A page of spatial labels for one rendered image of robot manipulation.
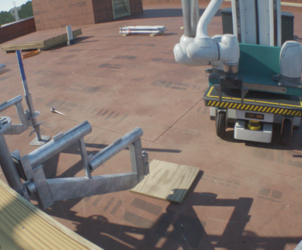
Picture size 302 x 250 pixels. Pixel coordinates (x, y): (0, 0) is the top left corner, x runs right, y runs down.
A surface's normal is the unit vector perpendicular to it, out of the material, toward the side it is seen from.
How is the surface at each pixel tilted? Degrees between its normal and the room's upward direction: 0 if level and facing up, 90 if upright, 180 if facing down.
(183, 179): 0
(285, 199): 0
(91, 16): 90
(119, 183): 90
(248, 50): 90
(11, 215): 0
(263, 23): 90
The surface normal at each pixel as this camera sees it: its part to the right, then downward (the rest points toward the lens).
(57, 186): 0.82, 0.19
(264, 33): -0.41, 0.47
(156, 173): -0.11, -0.88
